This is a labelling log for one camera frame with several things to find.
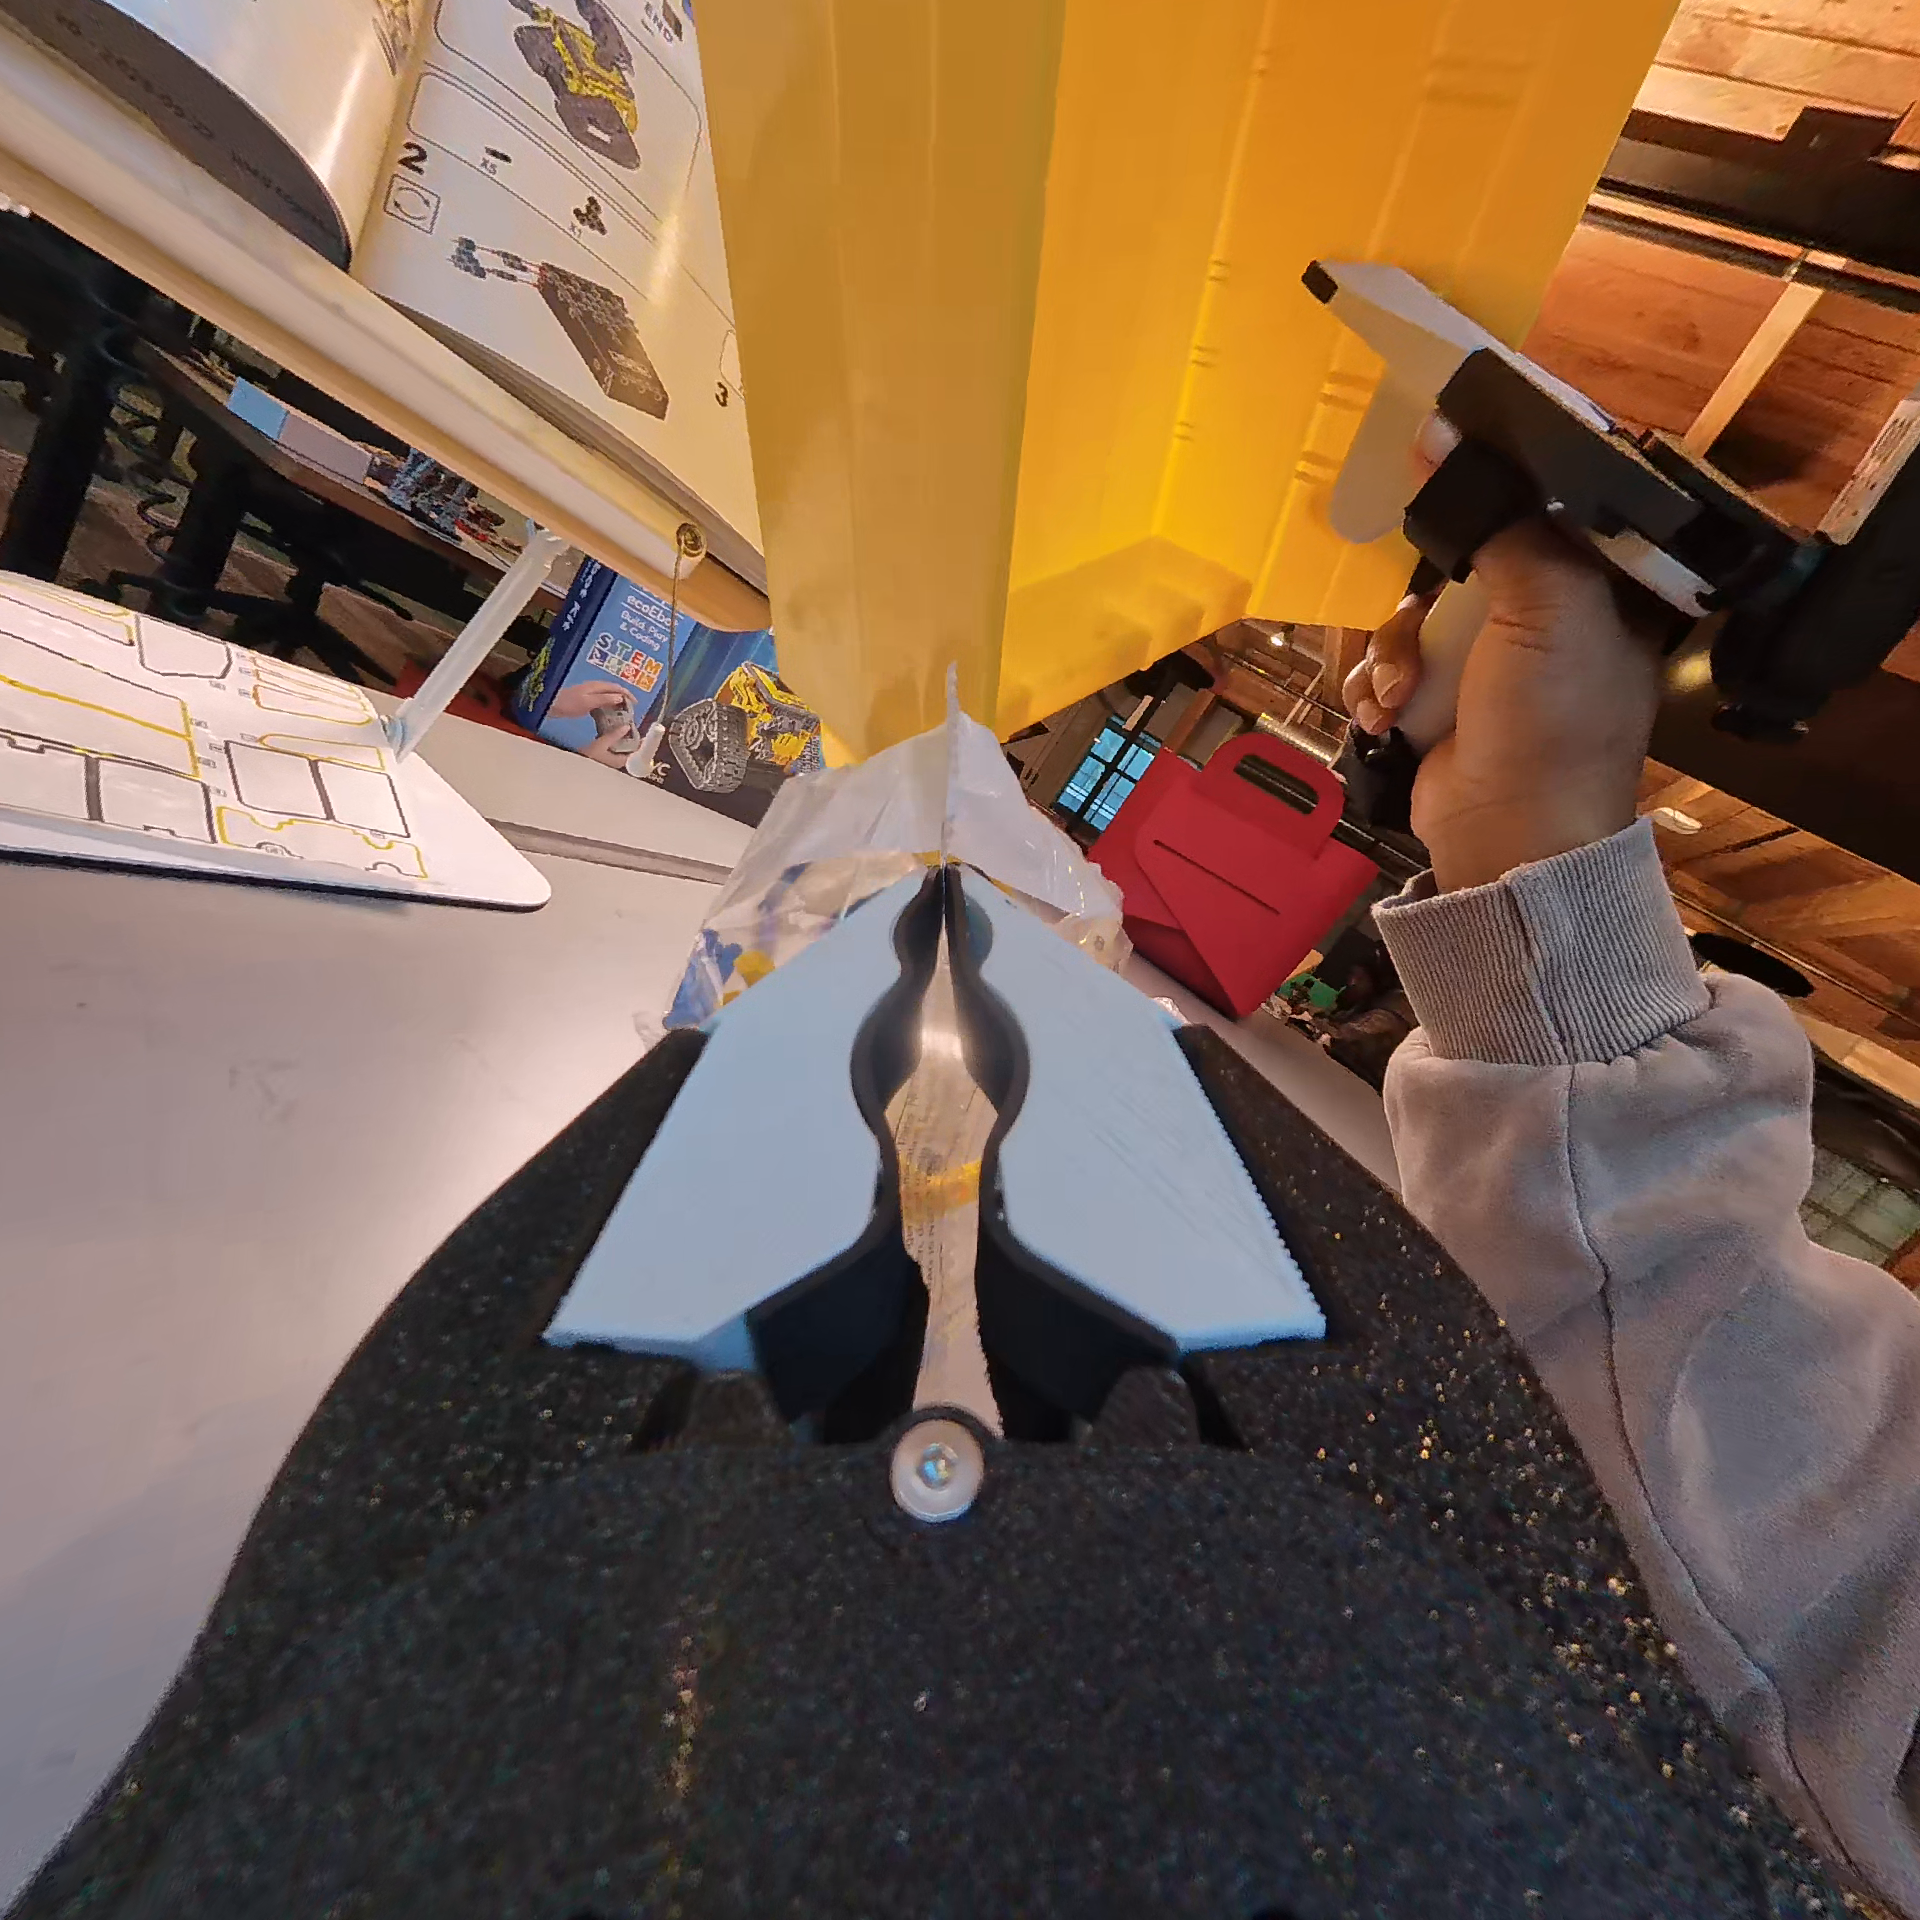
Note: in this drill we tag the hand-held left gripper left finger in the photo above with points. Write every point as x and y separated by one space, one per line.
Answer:
720 1200

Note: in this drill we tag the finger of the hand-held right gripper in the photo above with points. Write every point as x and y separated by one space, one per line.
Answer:
1425 346

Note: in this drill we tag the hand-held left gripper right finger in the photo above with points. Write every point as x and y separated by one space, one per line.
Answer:
1154 1200

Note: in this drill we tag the yellow plastic bin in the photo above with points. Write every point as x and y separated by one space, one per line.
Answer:
1125 299

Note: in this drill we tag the large clear plastic bag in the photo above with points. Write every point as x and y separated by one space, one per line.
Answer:
901 810

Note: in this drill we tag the white sticker sheet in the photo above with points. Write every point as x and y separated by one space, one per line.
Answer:
181 734

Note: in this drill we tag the person's right forearm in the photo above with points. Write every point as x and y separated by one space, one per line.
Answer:
1651 1275

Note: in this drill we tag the grey desk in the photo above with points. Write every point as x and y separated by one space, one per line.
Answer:
299 1200

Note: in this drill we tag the person's right hand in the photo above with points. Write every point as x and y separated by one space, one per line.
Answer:
1545 704

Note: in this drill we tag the red tote bag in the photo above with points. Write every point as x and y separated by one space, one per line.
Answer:
1231 868

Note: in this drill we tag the blue robot kit box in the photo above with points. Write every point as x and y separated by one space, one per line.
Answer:
599 662

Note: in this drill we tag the small pale blue box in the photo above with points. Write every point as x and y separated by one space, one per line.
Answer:
299 434

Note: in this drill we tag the instruction manual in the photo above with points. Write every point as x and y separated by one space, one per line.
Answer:
524 182

